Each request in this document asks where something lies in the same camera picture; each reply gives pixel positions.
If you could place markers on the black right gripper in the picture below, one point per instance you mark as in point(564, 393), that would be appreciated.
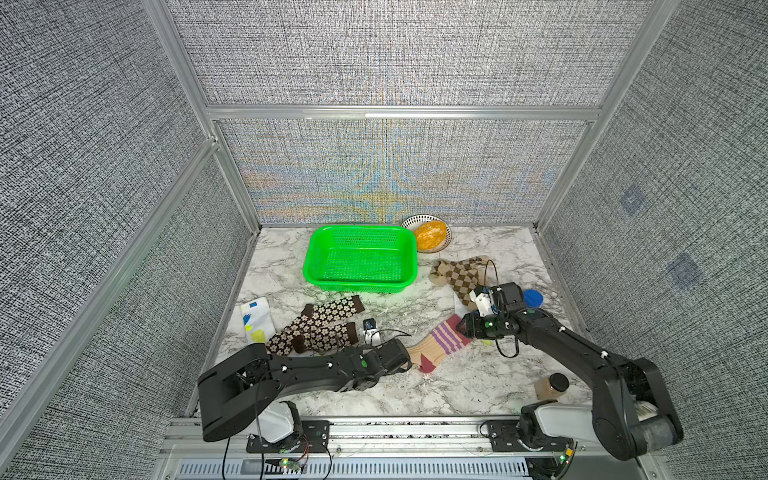
point(471, 326)

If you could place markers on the brown checkered argyle sock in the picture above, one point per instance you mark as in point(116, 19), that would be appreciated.
point(463, 276)

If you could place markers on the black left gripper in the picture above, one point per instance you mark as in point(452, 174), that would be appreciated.
point(399, 371)

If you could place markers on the striped beige maroon sock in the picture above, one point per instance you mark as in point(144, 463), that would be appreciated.
point(441, 342)

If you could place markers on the brown jar black lid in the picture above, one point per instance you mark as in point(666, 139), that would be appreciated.
point(551, 387)

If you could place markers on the aluminium front rail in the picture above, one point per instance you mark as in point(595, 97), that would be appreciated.
point(409, 447)

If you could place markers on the patterned white bowl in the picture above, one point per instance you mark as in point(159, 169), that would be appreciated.
point(411, 223)

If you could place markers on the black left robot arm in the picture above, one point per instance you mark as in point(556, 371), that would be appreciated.
point(234, 392)

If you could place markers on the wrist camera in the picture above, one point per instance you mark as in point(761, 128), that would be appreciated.
point(482, 299)
point(372, 334)

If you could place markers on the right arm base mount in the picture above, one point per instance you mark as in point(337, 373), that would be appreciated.
point(547, 426)

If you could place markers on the orange fruit in bowl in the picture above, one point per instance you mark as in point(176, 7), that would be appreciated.
point(431, 235)

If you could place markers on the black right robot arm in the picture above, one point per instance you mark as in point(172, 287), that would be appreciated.
point(631, 413)

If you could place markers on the white sock blue yellow patches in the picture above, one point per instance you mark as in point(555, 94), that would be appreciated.
point(257, 321)

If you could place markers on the green plastic basket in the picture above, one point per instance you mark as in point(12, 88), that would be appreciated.
point(361, 258)

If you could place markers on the brown daisy sock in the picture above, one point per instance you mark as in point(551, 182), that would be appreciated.
point(325, 338)
point(335, 312)

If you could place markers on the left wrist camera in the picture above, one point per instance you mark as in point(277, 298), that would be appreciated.
point(372, 334)

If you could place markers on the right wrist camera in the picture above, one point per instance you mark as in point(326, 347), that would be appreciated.
point(482, 299)

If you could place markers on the blue lid jar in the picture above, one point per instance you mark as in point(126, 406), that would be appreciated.
point(533, 298)

